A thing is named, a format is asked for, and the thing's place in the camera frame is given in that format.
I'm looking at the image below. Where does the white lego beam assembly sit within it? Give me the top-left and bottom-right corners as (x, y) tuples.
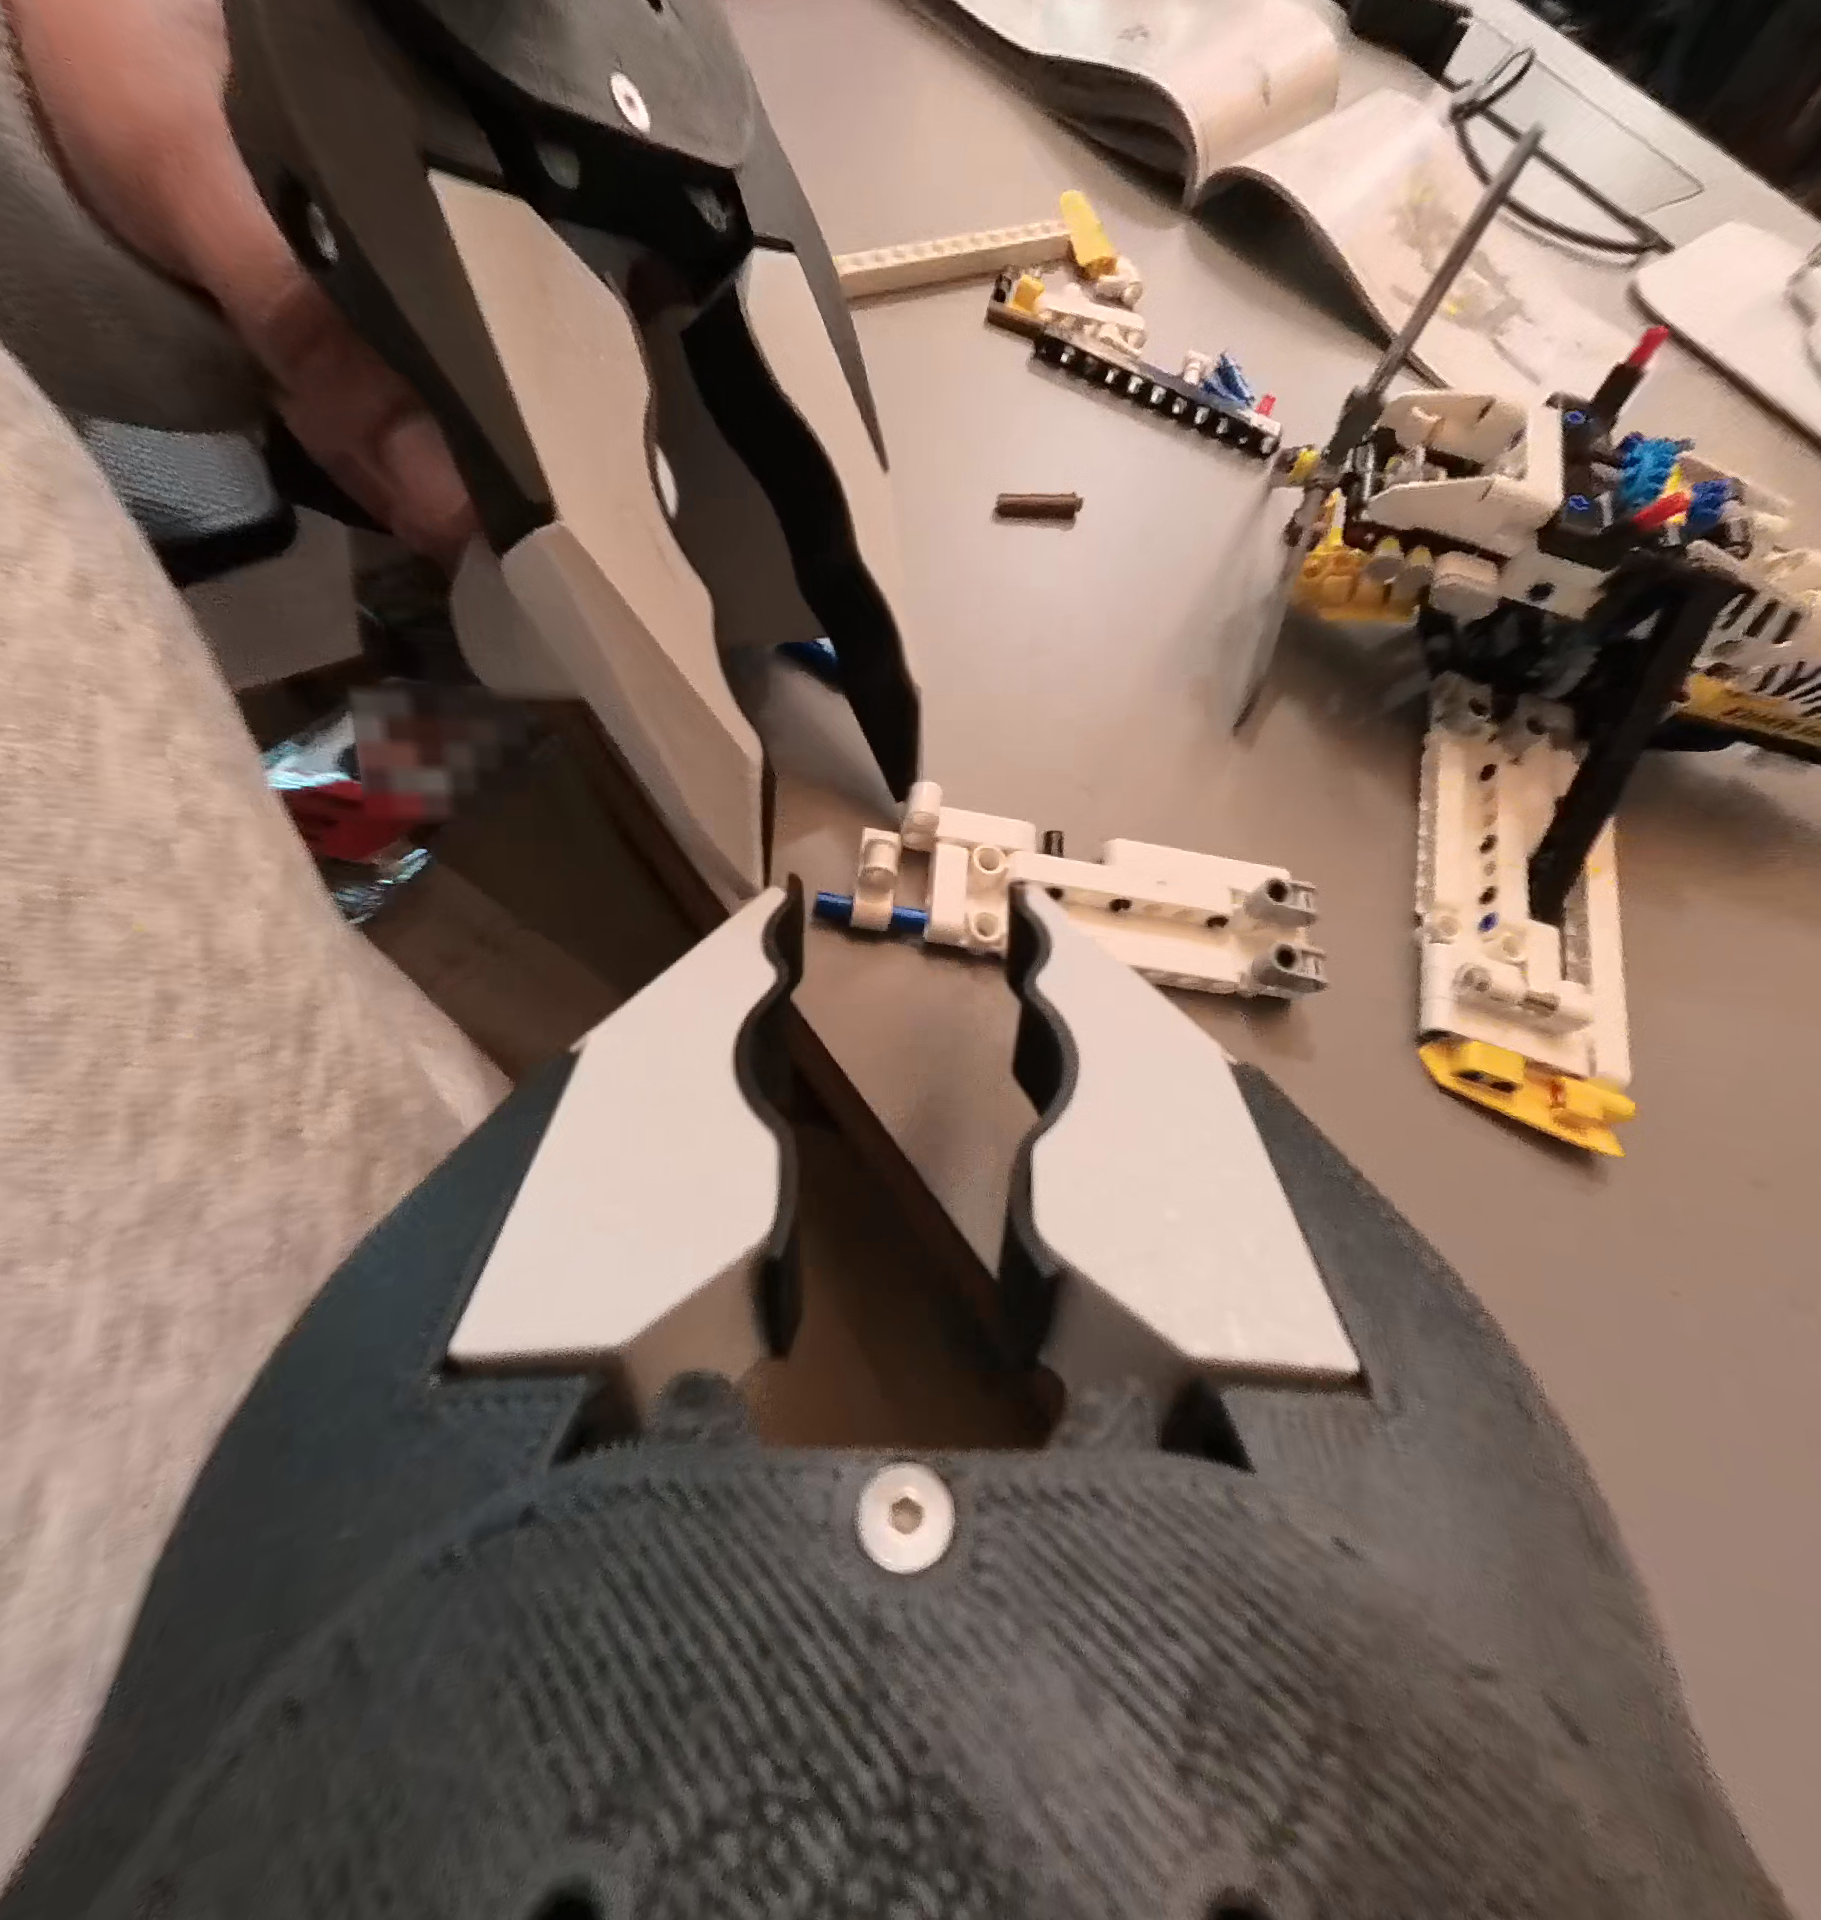
(896, 781), (1327, 1005)

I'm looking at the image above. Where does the long black lego beam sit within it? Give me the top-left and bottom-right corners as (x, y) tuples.
(1025, 329), (1287, 462)

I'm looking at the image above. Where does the black cable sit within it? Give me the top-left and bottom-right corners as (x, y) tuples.
(1446, 50), (1673, 260)

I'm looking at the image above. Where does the lego helicopter model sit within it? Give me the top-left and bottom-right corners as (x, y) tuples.
(1231, 120), (1821, 1159)

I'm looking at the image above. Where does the red foil packet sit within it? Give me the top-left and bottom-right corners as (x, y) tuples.
(261, 750), (454, 924)

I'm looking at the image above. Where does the long white lego beam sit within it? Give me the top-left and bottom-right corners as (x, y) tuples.
(832, 214), (1080, 301)

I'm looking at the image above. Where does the white connector with blue pin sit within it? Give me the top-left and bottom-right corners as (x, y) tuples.
(811, 829), (945, 940)

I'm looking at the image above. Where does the person's left hand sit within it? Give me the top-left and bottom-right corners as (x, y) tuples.
(10, 0), (480, 571)

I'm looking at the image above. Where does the white lego connector cluster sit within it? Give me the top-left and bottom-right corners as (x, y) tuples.
(990, 262), (1152, 360)

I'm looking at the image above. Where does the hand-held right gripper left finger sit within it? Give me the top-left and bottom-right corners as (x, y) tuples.
(442, 884), (810, 1419)

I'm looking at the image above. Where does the open lego instruction booklet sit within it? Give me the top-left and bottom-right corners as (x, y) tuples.
(926, 0), (1654, 440)

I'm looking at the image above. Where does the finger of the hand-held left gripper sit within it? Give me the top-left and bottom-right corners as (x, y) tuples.
(656, 240), (928, 812)
(426, 168), (774, 916)

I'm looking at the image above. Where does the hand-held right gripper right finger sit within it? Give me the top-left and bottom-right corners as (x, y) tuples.
(1001, 884), (1364, 1419)

